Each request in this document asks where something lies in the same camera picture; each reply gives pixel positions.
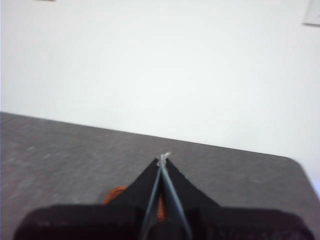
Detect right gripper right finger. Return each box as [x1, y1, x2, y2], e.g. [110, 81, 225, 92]
[162, 151, 316, 240]

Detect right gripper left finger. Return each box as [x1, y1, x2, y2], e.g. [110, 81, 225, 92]
[12, 156, 163, 240]

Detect brown wicker basket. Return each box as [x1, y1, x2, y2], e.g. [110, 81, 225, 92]
[103, 184, 166, 221]

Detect white wall socket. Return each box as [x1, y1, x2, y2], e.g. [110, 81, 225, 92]
[301, 0, 320, 26]

